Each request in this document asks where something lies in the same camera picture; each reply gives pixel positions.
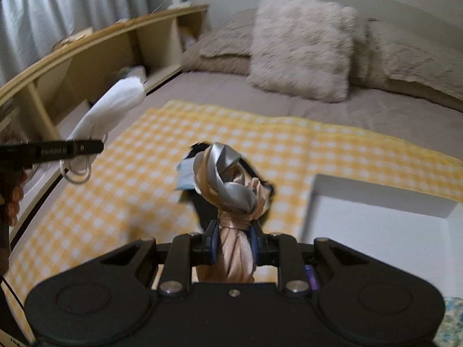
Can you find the white headboard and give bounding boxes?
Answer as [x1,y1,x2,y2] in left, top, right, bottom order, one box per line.
[307,0,463,26]

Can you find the grey curtain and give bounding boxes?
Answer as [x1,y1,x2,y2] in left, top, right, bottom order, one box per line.
[0,0,153,91]

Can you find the grey bed sheet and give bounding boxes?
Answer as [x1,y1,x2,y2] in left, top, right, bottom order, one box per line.
[145,70,463,163]

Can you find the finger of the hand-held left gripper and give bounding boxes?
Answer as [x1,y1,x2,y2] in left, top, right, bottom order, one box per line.
[0,139,105,170]

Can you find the person's left hand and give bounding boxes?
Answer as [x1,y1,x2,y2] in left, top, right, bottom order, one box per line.
[3,169,25,226]

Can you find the black eye mask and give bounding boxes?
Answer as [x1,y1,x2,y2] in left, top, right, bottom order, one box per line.
[181,144,277,232]

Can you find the yellow checked cloth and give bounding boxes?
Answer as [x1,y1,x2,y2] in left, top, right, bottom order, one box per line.
[5,100,463,293]

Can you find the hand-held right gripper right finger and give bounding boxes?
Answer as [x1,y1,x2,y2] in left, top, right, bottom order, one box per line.
[252,223,363,294]

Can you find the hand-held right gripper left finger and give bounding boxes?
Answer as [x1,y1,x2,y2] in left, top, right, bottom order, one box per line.
[98,223,218,294]

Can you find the purple floral tissue packet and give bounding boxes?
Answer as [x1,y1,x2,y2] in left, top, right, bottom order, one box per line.
[306,265,319,290]

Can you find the beige quilted pillow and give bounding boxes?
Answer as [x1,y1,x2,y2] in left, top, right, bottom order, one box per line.
[199,9,260,58]
[367,20,463,96]

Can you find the white face mask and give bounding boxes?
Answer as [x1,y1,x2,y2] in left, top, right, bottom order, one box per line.
[58,76,147,185]

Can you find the beige satin scrunchie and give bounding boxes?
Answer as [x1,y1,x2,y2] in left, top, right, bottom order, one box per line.
[192,142,270,284]

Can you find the wooden shelf unit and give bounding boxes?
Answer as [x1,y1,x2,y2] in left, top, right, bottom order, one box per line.
[0,3,210,232]

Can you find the white shallow box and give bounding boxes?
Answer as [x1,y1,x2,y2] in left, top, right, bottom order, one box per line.
[298,173,463,300]

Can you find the fluffy white pillow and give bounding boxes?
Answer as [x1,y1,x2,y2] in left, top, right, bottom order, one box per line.
[247,0,359,102]

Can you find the white paper sachet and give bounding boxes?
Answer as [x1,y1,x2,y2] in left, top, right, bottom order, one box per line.
[176,163,198,190]

